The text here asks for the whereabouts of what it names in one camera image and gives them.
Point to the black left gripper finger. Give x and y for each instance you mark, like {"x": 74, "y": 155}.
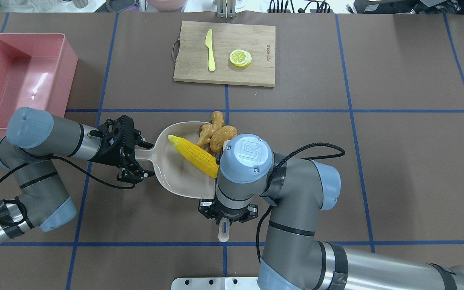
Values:
{"x": 141, "y": 142}
{"x": 132, "y": 172}

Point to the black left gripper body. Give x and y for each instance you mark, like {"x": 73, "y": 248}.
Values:
{"x": 110, "y": 155}

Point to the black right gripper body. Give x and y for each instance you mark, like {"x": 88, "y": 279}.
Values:
{"x": 207, "y": 210}

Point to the beige plastic dustpan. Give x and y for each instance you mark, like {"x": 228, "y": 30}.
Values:
{"x": 173, "y": 171}

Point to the yellow toy corn cob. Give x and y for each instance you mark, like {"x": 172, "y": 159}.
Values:
{"x": 203, "y": 160}

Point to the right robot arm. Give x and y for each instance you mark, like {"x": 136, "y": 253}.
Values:
{"x": 297, "y": 190}

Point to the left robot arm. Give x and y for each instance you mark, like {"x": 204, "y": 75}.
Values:
{"x": 32, "y": 193}

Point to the pink plastic bin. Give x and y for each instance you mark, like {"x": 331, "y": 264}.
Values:
{"x": 37, "y": 71}

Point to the bamboo cutting board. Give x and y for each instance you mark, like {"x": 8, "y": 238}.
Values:
{"x": 259, "y": 40}

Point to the yellow plastic knife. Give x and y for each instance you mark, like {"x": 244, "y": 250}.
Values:
{"x": 210, "y": 56}

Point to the yellow lemon slices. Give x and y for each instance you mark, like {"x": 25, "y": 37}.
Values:
{"x": 240, "y": 58}

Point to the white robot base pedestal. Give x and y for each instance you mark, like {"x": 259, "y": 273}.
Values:
{"x": 222, "y": 283}

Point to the aluminium frame post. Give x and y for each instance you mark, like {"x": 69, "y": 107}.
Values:
{"x": 226, "y": 8}

